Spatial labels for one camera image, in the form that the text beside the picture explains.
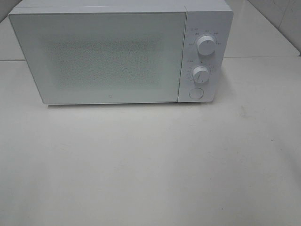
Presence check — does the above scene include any round white door button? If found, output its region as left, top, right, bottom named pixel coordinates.
left=189, top=88, right=204, bottom=99

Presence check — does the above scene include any white timer knob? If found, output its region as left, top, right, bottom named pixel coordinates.
left=192, top=66, right=210, bottom=83

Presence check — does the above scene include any white microwave door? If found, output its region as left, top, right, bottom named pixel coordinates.
left=9, top=12, right=186, bottom=105

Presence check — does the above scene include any white microwave oven body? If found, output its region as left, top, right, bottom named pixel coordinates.
left=8, top=0, right=234, bottom=104

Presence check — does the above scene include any upper white power knob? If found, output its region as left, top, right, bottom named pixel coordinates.
left=197, top=34, right=216, bottom=56

